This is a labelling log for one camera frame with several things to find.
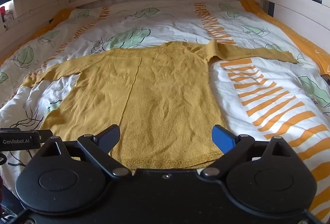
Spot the orange bed sheet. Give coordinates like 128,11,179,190
0,0,330,75

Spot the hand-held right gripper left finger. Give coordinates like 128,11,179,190
36,124,132,179

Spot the mustard yellow knit sweater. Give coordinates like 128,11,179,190
22,39,299,170

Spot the leaf printed white duvet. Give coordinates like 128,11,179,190
0,0,330,222

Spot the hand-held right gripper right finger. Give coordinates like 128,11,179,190
200,124,297,179

